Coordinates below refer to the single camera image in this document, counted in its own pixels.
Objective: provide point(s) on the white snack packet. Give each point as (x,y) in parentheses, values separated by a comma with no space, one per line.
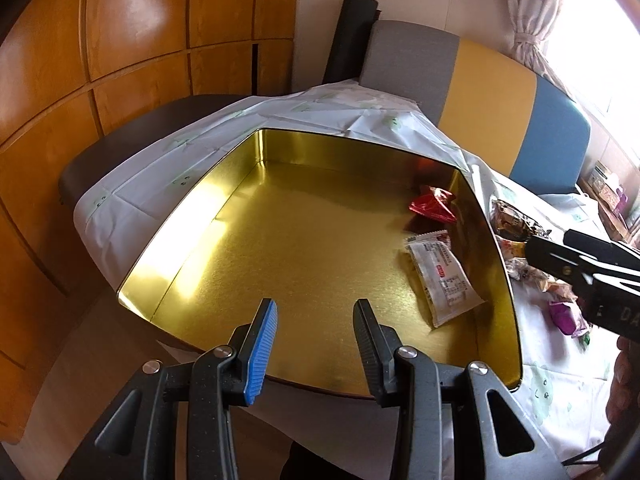
(442,280)

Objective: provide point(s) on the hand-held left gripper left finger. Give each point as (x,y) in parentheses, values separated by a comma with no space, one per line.
(260,350)

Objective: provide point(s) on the floral curtain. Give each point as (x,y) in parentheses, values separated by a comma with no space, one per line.
(530,10)

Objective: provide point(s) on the bright window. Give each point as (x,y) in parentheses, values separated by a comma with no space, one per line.
(600,20)

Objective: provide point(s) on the gold metal tin box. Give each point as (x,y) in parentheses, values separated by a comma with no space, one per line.
(300,240)

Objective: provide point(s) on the brown snack packet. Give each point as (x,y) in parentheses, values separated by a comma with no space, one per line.
(515,220)

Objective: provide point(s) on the white green-printed tablecloth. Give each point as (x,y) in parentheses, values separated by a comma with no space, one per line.
(350,110)

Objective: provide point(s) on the person's right hand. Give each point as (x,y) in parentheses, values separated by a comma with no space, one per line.
(625,380)

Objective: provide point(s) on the red snack packet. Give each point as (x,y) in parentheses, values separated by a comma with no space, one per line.
(432,205)

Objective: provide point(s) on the dark brown chair seat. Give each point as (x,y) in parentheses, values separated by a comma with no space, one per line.
(125,140)

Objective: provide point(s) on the grey yellow blue chair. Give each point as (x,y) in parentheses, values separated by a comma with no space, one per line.
(490,95)

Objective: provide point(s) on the small boxes on ledge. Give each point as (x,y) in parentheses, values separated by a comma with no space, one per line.
(607,185)

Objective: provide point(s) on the beige snack packet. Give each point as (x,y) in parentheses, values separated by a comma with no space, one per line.
(525,270)

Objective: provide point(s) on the wooden wardrobe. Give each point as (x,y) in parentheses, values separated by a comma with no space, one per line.
(125,20)

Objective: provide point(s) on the purple snack packet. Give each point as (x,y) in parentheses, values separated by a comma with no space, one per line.
(565,317)

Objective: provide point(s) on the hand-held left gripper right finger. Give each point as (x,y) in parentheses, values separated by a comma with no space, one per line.
(370,350)

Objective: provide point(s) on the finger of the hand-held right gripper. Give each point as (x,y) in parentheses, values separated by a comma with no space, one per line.
(542,252)
(610,255)

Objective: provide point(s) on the wooden window ledge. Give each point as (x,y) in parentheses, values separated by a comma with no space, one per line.
(617,225)

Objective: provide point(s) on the black rolled mat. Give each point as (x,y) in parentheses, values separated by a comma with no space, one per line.
(350,35)

